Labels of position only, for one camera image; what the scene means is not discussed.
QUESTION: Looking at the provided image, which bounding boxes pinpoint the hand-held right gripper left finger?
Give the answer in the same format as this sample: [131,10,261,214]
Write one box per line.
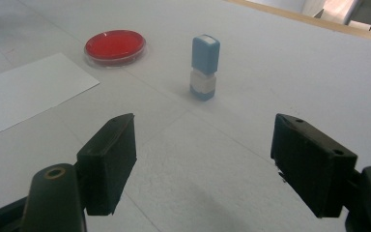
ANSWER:
[76,112,138,217]

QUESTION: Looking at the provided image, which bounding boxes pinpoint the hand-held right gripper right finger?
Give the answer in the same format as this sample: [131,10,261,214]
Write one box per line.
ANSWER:
[270,113,358,218]

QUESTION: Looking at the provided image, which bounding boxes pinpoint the round red ink pad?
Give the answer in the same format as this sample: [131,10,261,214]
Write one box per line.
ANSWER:
[83,29,147,68]

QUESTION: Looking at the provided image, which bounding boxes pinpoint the white and blue stamp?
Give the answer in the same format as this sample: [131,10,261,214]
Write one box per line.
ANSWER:
[189,69,217,102]

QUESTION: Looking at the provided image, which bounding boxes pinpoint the blue stamp cap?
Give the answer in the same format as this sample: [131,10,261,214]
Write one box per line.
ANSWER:
[191,34,221,76]

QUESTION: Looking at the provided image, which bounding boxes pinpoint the white foam board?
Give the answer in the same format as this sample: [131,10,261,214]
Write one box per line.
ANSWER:
[0,0,371,232]

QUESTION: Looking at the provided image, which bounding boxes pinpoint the white paper sheet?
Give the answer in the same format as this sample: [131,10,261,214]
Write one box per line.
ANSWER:
[0,52,100,143]

